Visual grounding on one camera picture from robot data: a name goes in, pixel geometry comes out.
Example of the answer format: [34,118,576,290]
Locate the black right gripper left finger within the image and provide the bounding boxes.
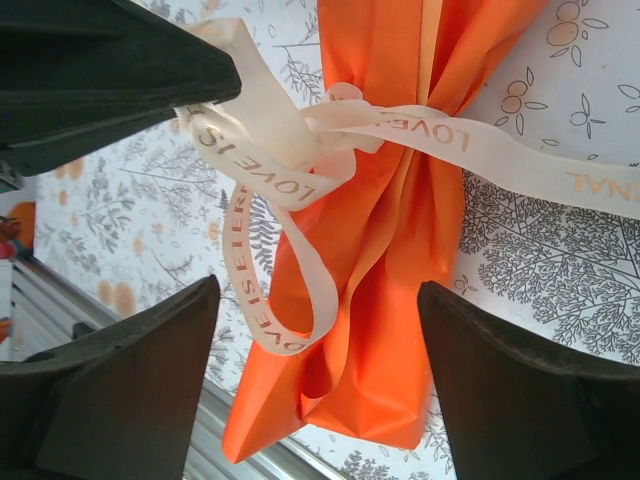
[0,273,222,480]

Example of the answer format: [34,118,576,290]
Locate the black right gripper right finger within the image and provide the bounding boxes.
[416,281,640,480]

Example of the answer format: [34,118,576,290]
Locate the cream printed ribbon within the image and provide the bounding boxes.
[172,0,640,357]

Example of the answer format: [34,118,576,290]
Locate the orange wrapping paper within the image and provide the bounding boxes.
[222,0,549,469]

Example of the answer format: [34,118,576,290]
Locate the floral patterned tablecloth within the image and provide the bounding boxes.
[0,0,640,480]

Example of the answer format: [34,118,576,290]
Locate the aluminium frame cross rails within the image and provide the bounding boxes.
[0,257,346,480]

